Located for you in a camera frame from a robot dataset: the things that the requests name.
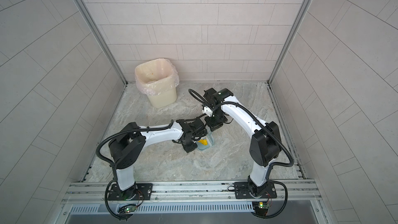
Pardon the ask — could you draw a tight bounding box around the pale green hand brush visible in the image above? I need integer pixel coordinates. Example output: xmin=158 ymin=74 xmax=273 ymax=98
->
xmin=207 ymin=130 xmax=214 ymax=144

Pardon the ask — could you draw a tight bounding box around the yellow paper scrap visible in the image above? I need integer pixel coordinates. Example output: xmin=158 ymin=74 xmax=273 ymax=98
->
xmin=199 ymin=140 xmax=208 ymax=146

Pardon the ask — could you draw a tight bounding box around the right circuit board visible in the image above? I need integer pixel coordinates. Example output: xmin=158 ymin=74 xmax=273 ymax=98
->
xmin=252 ymin=202 xmax=270 ymax=218

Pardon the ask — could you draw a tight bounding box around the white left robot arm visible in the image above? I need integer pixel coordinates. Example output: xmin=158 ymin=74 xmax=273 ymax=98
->
xmin=95 ymin=117 xmax=208 ymax=191

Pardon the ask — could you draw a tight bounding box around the clear plastic bin liner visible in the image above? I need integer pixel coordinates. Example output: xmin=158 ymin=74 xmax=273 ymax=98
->
xmin=134 ymin=58 xmax=179 ymax=96

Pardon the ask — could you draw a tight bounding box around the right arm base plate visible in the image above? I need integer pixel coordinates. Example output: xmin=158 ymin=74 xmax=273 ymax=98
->
xmin=233 ymin=182 xmax=277 ymax=199

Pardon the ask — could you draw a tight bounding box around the aluminium front rail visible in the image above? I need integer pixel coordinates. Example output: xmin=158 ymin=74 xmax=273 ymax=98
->
xmin=61 ymin=179 xmax=324 ymax=217

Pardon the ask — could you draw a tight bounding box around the cream plastic trash bin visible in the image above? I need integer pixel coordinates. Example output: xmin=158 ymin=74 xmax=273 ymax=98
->
xmin=135 ymin=58 xmax=179 ymax=108

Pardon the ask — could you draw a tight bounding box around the left circuit board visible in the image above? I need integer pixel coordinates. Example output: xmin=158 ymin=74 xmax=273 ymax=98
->
xmin=118 ymin=204 xmax=137 ymax=214

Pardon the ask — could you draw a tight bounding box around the circuit board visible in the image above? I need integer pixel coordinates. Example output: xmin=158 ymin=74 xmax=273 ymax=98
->
xmin=118 ymin=204 xmax=137 ymax=214
xmin=252 ymin=202 xmax=270 ymax=218

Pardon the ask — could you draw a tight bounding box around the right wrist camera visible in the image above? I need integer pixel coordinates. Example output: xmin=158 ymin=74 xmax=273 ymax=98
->
xmin=202 ymin=105 xmax=213 ymax=117

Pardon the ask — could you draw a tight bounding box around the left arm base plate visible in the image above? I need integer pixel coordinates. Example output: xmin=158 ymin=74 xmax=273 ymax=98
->
xmin=107 ymin=183 xmax=153 ymax=201

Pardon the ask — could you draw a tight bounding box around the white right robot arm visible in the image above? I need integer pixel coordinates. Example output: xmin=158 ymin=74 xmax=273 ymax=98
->
xmin=188 ymin=88 xmax=294 ymax=198

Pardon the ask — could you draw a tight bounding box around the pale green dustpan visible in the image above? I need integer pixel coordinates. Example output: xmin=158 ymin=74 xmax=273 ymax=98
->
xmin=196 ymin=132 xmax=214 ymax=151

